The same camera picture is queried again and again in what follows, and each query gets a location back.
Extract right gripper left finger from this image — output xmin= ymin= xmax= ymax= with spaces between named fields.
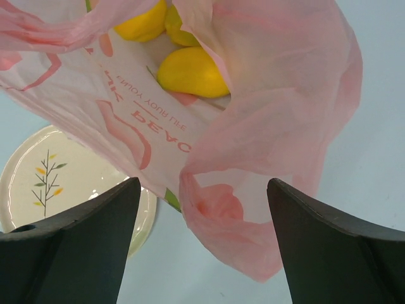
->
xmin=1 ymin=177 xmax=140 ymax=303

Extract round cream plate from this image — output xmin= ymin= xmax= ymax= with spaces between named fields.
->
xmin=0 ymin=124 xmax=158 ymax=259

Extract yellow fake fruit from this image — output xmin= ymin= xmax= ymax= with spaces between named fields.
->
xmin=165 ymin=5 xmax=200 ymax=47

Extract yellow fake mango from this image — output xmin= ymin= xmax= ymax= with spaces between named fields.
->
xmin=157 ymin=47 xmax=230 ymax=98

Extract pink plastic bag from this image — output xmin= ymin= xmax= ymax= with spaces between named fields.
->
xmin=1 ymin=1 xmax=363 ymax=282

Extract yellow fake lemon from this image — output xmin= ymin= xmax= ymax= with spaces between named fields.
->
xmin=114 ymin=0 xmax=167 ymax=42

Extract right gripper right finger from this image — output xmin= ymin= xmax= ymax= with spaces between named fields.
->
xmin=267 ymin=179 xmax=404 ymax=303

